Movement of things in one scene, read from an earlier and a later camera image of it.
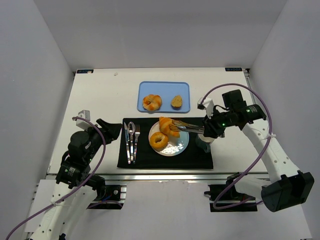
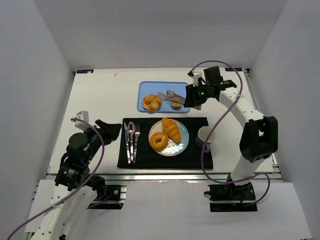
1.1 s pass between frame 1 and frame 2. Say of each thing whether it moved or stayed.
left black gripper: stayed
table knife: stayed
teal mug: stayed
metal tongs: moved
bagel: stayed
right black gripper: moved
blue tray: stayed
